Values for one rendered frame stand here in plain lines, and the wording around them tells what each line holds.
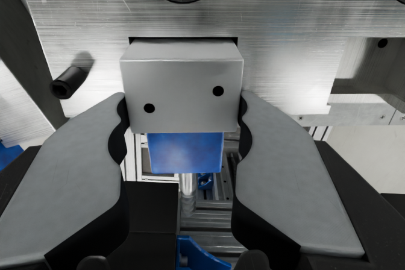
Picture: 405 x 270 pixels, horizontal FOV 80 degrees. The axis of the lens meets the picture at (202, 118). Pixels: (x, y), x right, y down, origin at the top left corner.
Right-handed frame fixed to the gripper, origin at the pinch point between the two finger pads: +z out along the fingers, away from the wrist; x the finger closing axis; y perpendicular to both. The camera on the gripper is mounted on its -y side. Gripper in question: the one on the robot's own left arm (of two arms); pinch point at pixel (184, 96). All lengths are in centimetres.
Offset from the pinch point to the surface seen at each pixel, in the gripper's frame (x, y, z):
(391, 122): 21.7, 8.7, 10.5
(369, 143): 96, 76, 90
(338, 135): 77, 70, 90
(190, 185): 0.2, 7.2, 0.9
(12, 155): -14.2, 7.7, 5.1
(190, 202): 0.1, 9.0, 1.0
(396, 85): 13.5, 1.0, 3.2
